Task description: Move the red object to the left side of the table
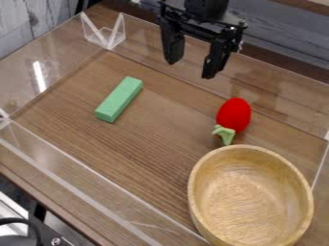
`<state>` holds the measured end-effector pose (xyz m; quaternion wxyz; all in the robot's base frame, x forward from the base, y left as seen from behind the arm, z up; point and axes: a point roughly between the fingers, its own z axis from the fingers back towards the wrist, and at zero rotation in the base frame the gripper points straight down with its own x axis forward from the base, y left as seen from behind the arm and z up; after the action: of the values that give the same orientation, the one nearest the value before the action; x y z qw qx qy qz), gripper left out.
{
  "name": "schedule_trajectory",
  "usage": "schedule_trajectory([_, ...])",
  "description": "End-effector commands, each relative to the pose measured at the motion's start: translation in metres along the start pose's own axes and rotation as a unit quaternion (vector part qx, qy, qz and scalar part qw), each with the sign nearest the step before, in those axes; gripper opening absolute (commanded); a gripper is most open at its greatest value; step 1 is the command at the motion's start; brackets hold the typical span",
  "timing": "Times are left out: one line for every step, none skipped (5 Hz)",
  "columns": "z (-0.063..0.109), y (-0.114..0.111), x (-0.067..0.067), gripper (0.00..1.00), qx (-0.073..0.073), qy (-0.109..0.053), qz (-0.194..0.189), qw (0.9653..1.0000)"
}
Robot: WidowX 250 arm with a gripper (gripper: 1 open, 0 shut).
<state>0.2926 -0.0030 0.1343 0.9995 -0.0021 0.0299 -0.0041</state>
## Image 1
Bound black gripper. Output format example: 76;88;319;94
158;0;247;79

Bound red plush strawberry toy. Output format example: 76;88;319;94
212;98;251;146

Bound green rectangular block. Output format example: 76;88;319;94
93;77;143;123

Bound wooden bowl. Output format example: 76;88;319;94
187;144;313;246

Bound clear acrylic corner bracket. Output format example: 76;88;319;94
80;12;125;50

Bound clear acrylic enclosure wall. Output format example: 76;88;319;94
0;8;329;246

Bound black metal table frame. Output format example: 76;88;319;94
0;188;87;246

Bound black cable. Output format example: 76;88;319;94
0;217;44;246

